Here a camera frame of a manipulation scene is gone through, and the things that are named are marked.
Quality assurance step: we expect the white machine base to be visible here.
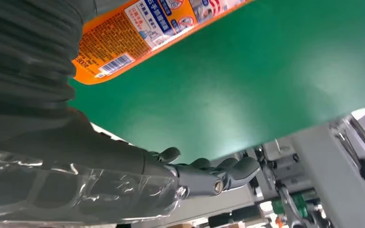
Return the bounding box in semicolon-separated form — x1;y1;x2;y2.
132;105;365;228

